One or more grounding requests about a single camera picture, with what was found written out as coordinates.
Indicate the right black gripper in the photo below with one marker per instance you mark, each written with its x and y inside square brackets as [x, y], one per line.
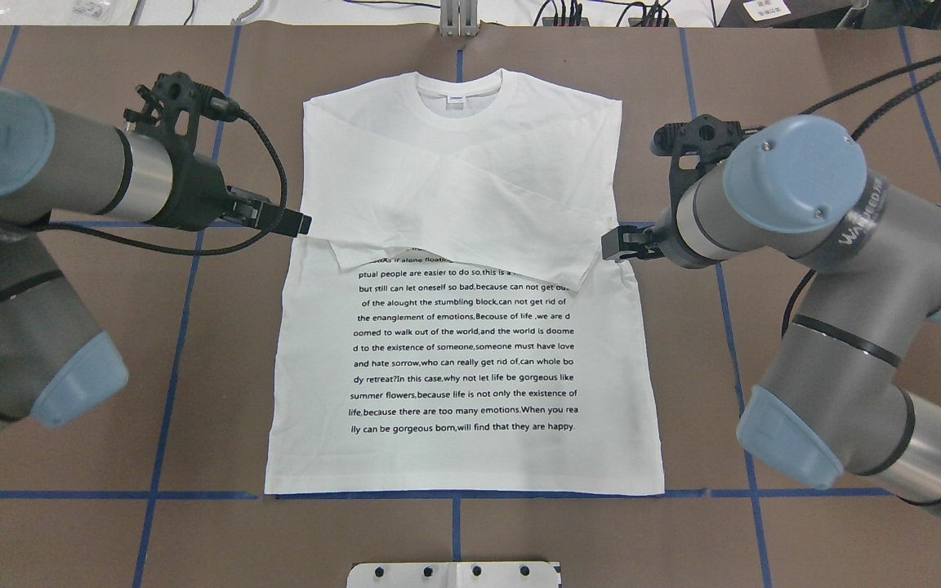
[670, 243]

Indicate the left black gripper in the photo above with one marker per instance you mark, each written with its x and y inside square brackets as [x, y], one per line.
[199, 193]

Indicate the white printed t-shirt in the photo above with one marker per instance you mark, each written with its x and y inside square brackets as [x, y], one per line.
[450, 323]

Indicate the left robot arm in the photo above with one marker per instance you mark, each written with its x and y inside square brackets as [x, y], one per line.
[56, 361]

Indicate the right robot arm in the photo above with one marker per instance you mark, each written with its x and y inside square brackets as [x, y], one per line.
[827, 405]

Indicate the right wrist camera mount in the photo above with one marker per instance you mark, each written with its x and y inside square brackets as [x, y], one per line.
[695, 148]

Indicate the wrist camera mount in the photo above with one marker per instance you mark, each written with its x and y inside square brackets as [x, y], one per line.
[695, 148]
[173, 107]

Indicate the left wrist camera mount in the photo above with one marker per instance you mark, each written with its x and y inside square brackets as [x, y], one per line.
[173, 107]

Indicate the aluminium frame post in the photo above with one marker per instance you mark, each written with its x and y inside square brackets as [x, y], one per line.
[459, 18]

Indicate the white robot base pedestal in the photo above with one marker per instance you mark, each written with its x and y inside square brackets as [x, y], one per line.
[516, 573]

